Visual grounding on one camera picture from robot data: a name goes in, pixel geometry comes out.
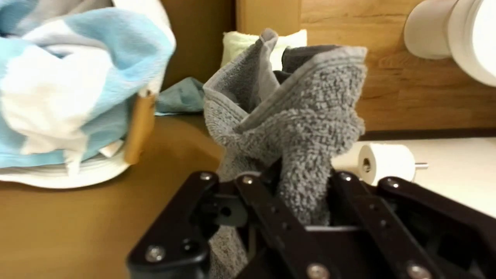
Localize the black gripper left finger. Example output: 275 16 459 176
126 168 333 279

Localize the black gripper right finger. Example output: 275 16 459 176
329 168 496 279

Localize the grey towel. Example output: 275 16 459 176
202 27 371 279

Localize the light green cloth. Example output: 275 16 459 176
220 27 310 72

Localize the white toilet paper roll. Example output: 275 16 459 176
357 142 419 187

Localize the teal cloth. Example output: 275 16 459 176
154 75 208 116

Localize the blue and white cloth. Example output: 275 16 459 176
0 0 178 174

